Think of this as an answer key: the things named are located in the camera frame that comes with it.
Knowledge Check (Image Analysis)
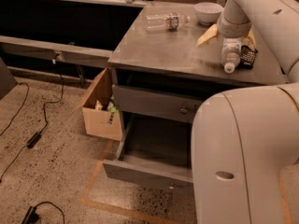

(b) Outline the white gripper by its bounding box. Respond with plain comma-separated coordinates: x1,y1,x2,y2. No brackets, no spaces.
197,0,256,50

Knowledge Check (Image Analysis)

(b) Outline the blue label plastic water bottle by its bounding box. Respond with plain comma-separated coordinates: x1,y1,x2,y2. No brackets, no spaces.
221,38,241,74

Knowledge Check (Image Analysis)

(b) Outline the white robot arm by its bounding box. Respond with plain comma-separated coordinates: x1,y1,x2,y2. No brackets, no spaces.
191,0,299,224

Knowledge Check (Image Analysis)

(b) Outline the clear empty plastic bottle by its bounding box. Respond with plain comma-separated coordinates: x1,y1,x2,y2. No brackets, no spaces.
144,12,191,32

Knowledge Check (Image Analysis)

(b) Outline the grey wooden drawer cabinet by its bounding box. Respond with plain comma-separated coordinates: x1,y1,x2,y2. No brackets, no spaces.
102,3,289,191

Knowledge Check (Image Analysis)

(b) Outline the closed grey upper drawer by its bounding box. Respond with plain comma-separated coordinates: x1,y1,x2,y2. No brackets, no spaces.
112,85,202,123

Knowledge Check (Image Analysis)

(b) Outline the open grey middle drawer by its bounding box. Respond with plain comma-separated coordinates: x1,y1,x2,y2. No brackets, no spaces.
104,115,193,196

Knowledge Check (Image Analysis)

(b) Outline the black snack bar packet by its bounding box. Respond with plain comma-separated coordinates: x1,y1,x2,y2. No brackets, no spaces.
239,46,258,69

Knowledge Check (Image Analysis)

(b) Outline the white ceramic bowl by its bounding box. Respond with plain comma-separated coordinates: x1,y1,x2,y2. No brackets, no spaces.
194,2,223,24

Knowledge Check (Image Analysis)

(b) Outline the open cardboard box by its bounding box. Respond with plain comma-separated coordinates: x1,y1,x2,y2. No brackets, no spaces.
75,68,122,141

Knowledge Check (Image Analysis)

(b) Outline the grey metal railing beam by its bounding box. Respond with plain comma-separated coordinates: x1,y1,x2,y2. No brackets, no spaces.
0,35,112,68

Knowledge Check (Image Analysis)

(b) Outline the black power adapter with cable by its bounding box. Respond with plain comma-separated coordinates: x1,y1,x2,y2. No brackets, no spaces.
0,72,64,182

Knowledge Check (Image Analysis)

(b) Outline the black plug with cable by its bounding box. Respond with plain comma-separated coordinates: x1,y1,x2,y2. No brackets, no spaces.
21,201,65,224

